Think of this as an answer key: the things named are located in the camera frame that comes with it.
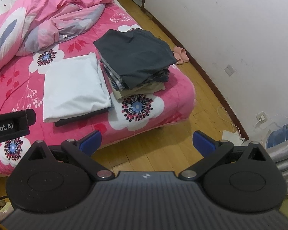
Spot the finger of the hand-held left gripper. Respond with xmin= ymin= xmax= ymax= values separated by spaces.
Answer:
xmin=24 ymin=109 xmax=37 ymax=126

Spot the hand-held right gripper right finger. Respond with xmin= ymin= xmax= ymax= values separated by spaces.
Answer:
xmin=179 ymin=131 xmax=267 ymax=181

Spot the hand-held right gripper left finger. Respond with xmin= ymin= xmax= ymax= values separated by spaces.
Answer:
xmin=27 ymin=130 xmax=116 ymax=181

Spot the white shirt orange print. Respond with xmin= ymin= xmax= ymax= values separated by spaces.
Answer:
xmin=43 ymin=52 xmax=113 ymax=123

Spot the stack of dark folded clothes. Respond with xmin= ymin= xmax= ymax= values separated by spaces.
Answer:
xmin=93 ymin=28 xmax=176 ymax=89

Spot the white paper scrap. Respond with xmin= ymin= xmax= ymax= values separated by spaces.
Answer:
xmin=222 ymin=129 xmax=249 ymax=146

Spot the khaki folded garment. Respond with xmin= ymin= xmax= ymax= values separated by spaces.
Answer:
xmin=112 ymin=81 xmax=166 ymax=100

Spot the blue water bottle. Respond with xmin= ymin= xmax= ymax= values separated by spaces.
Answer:
xmin=265 ymin=118 xmax=288 ymax=149

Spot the pink slipper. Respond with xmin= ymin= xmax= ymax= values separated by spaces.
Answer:
xmin=176 ymin=52 xmax=190 ymax=65
xmin=173 ymin=46 xmax=186 ymax=60

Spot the pink blue white quilt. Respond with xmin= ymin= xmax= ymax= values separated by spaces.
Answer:
xmin=0 ymin=0 xmax=116 ymax=76

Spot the white wall plate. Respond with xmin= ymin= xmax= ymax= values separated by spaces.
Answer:
xmin=224 ymin=65 xmax=236 ymax=77

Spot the silver ribbed duct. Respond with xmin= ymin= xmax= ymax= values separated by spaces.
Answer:
xmin=266 ymin=136 xmax=288 ymax=197

